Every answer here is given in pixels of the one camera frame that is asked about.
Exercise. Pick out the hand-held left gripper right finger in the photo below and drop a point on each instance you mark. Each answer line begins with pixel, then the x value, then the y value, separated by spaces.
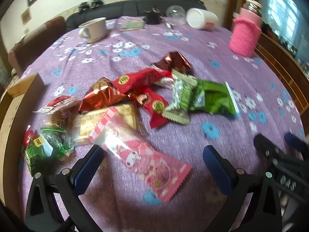
pixel 214 166

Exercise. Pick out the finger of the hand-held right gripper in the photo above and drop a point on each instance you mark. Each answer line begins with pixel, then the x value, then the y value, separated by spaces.
pixel 265 147
pixel 295 143

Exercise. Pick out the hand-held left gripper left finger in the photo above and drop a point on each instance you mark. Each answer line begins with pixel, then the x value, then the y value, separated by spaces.
pixel 89 164

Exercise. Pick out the clear yellow cake packet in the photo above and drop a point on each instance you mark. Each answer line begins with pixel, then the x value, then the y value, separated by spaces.
pixel 89 123

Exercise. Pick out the clear green snack packet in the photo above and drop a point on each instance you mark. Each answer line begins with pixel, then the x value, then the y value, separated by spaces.
pixel 54 141

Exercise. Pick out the pink cartoon snack packet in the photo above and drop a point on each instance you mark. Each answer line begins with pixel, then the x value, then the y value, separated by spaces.
pixel 140 154

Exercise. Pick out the brown cake packet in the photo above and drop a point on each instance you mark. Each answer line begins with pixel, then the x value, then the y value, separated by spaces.
pixel 58 120

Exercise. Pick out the bright green snack packet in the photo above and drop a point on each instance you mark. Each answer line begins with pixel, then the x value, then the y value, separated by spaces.
pixel 217 99

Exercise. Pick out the red gold foil snack packet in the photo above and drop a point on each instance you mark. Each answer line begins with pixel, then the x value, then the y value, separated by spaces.
pixel 101 96

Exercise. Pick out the white red snack packet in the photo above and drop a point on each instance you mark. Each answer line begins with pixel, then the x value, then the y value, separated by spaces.
pixel 58 102

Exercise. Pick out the pale green candy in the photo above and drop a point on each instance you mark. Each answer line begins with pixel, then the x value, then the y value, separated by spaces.
pixel 181 96

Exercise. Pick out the short red snack packet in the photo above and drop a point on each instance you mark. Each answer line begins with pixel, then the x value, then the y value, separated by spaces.
pixel 154 111

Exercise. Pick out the cardboard box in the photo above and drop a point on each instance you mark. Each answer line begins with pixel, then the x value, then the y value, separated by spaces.
pixel 14 116

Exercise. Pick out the long red snack packet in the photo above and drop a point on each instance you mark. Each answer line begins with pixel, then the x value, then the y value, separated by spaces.
pixel 137 78

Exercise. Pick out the dark red foil packet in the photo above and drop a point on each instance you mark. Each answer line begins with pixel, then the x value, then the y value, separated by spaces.
pixel 173 61

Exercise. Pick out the wooden cabinet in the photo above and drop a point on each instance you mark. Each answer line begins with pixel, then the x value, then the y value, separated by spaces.
pixel 282 70

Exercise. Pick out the bottle in pink knitted sleeve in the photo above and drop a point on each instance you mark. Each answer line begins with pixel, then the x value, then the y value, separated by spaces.
pixel 243 38

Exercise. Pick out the purple floral tablecloth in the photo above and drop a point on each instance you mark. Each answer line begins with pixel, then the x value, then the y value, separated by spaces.
pixel 144 60

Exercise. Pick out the brown chair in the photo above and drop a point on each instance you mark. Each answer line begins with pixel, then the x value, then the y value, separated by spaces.
pixel 29 48

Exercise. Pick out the white mug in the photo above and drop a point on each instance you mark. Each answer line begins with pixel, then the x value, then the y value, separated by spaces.
pixel 93 30

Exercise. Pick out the window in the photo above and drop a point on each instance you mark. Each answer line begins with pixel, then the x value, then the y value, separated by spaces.
pixel 282 9

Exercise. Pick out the flat paper packet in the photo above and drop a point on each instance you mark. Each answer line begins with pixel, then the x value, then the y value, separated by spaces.
pixel 132 25

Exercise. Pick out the white plastic jar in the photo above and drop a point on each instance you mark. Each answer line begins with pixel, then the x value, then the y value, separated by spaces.
pixel 198 18

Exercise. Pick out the small metal clip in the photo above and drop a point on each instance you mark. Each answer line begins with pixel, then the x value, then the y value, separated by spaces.
pixel 170 25

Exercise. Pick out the black device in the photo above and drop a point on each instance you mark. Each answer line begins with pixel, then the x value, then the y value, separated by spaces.
pixel 97 3
pixel 84 7

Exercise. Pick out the clear plastic cup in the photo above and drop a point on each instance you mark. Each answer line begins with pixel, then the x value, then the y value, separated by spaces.
pixel 175 13

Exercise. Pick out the black power adapter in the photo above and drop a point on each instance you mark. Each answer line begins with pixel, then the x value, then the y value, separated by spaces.
pixel 153 18

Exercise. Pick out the black sofa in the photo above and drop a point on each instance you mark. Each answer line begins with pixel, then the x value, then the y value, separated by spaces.
pixel 125 8

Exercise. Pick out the small wall plaque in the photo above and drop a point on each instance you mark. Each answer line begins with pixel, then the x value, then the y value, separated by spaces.
pixel 25 16

